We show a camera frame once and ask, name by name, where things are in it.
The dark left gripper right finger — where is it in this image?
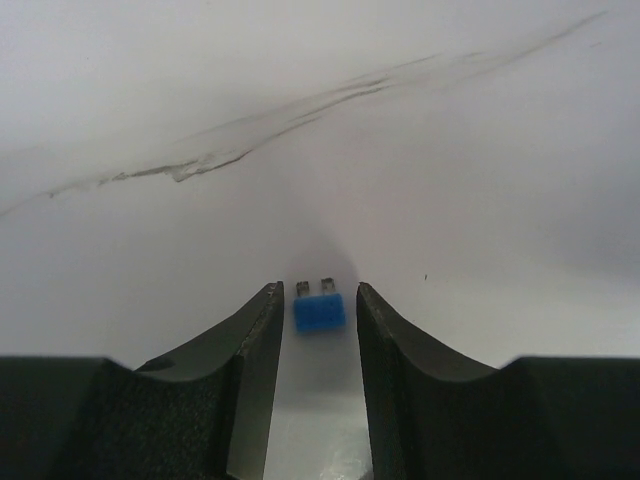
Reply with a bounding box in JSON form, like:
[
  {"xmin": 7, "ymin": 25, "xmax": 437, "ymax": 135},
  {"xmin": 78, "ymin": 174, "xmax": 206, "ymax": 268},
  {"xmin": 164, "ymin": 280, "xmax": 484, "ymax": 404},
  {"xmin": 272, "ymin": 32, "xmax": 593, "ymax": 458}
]
[{"xmin": 356, "ymin": 283, "xmax": 639, "ymax": 479}]

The blue blade fuse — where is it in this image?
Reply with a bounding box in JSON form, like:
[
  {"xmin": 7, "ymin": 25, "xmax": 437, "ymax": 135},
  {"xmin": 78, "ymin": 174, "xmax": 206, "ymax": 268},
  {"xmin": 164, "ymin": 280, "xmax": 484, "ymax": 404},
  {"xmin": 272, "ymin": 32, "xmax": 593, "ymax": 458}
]
[{"xmin": 293, "ymin": 277, "xmax": 347, "ymax": 334}]

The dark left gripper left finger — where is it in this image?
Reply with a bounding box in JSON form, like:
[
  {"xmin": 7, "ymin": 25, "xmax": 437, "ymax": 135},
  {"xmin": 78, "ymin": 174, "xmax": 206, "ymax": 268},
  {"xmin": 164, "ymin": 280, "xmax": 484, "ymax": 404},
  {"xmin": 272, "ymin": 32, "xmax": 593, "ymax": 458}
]
[{"xmin": 1, "ymin": 282, "xmax": 284, "ymax": 479}]

